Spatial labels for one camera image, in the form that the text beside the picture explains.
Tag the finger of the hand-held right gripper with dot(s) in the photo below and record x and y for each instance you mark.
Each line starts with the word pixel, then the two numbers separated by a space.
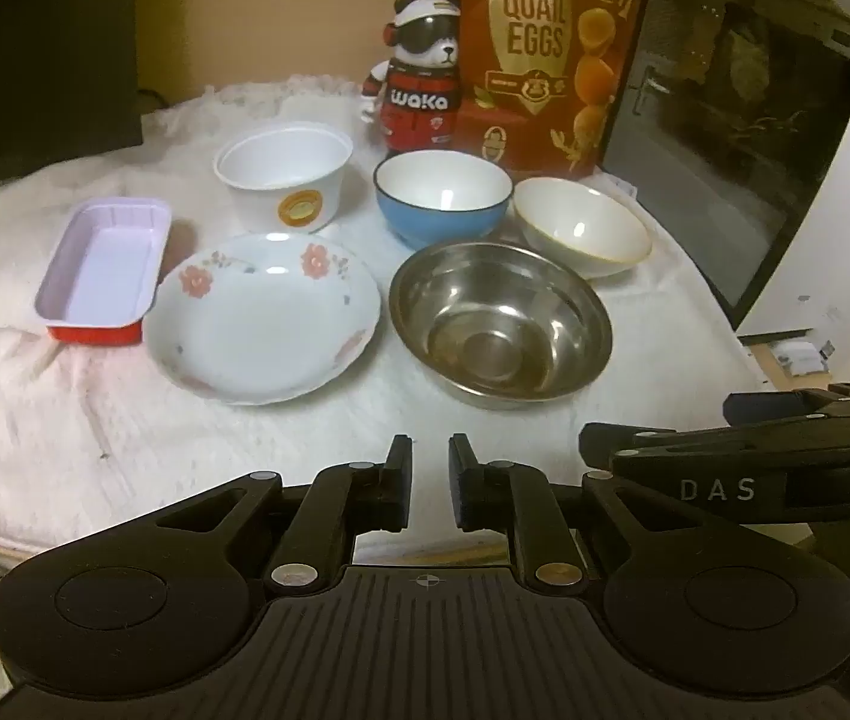
pixel 620 441
pixel 784 409

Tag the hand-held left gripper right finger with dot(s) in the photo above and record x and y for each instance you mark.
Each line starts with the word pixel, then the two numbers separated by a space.
pixel 461 487

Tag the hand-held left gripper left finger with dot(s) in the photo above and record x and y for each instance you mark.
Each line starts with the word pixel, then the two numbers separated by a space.
pixel 397 487

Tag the white foam bowl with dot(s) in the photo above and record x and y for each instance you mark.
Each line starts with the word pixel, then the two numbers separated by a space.
pixel 275 165

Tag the red rectangular tray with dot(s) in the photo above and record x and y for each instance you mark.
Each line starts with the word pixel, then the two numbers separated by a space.
pixel 102 262

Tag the white packet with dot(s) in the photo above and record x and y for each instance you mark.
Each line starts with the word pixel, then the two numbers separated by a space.
pixel 803 358

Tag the cardboard box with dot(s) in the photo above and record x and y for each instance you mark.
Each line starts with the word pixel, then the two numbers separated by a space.
pixel 758 360

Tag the stainless steel bowl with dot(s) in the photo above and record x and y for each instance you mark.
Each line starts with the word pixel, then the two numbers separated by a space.
pixel 500 315

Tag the cream bowl with brown rim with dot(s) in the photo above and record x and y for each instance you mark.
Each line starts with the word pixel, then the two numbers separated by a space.
pixel 582 232

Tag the white floral plate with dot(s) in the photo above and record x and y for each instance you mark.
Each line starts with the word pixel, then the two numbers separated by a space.
pixel 260 322

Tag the blue bowl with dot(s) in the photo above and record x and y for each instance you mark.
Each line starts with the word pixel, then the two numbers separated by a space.
pixel 432 226

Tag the white fluffy cloth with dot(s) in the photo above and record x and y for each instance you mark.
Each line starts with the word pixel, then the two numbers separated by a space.
pixel 57 427

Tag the red snack bag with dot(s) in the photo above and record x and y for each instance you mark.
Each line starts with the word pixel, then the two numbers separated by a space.
pixel 530 90

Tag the panda figurine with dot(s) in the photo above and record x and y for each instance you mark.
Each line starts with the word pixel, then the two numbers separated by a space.
pixel 421 105

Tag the dark screen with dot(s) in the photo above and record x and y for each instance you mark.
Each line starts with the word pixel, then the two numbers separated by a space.
pixel 35 52

